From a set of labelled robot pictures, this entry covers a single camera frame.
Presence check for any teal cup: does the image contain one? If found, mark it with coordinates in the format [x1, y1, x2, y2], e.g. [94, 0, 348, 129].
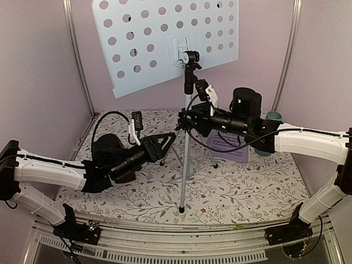
[255, 111, 283, 157]

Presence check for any right aluminium frame post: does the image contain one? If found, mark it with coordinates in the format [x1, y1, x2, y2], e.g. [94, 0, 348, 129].
[271, 0, 303, 111]

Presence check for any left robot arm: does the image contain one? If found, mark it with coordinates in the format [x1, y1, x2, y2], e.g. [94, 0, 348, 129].
[1, 133, 176, 239]

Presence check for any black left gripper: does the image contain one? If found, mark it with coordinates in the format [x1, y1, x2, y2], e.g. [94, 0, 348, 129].
[111, 133, 177, 181]

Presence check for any purple sheet music page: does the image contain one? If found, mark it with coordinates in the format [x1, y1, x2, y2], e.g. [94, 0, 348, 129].
[206, 130, 251, 163]

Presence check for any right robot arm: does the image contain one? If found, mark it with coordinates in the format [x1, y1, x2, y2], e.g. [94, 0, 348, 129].
[178, 87, 351, 240]

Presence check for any aluminium base frame rail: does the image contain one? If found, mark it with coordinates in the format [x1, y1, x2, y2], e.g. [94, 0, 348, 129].
[23, 211, 346, 264]

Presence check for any light blue music stand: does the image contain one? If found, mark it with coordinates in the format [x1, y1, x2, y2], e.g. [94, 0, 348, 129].
[90, 0, 240, 213]

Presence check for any aluminium frame post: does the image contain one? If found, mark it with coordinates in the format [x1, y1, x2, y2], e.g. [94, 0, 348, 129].
[62, 0, 95, 117]
[271, 0, 303, 111]

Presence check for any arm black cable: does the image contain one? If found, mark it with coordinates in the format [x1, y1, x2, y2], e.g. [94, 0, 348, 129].
[184, 95, 278, 152]
[92, 111, 131, 144]

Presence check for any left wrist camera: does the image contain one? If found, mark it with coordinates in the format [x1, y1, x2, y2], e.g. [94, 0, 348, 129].
[128, 111, 144, 145]

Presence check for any floral patterned table mat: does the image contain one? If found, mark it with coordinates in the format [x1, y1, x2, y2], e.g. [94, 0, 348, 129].
[53, 109, 310, 225]

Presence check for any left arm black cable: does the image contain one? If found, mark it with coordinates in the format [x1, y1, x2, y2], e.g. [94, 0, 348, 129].
[92, 111, 131, 144]

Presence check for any left aluminium frame post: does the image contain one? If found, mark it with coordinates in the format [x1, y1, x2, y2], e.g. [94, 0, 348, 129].
[62, 0, 95, 117]

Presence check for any brown wooden metronome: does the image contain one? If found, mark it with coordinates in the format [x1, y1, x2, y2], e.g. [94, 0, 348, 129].
[115, 172, 136, 184]

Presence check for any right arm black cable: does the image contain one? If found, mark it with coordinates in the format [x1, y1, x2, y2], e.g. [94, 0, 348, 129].
[184, 95, 278, 152]

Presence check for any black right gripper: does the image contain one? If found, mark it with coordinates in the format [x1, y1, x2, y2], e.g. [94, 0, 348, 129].
[178, 104, 249, 139]

